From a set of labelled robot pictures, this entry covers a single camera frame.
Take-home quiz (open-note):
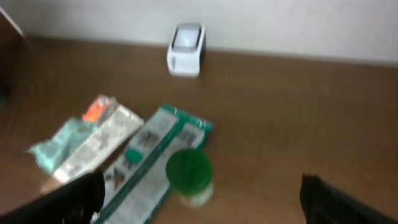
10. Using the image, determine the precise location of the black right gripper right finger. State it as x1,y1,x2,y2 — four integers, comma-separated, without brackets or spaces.
300,174,397,224

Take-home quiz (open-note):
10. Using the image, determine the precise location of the white cream tube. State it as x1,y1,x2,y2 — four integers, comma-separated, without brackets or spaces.
40,105,144,194

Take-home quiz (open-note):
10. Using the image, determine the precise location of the green lid glass jar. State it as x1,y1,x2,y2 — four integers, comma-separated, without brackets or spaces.
165,149,214,208

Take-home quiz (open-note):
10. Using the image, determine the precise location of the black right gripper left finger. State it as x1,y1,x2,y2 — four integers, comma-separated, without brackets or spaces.
1,170,105,224

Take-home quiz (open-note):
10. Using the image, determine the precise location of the orange small box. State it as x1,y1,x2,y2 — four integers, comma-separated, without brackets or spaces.
82,95,118,126

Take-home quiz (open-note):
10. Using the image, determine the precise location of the white barcode scanner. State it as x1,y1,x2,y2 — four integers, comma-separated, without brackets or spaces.
167,22,206,78

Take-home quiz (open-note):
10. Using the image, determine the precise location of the green wipes packet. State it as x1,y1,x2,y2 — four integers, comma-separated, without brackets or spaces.
91,105,213,224

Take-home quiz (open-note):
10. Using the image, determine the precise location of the teal small packet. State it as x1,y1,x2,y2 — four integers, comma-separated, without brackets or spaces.
29,117,97,175

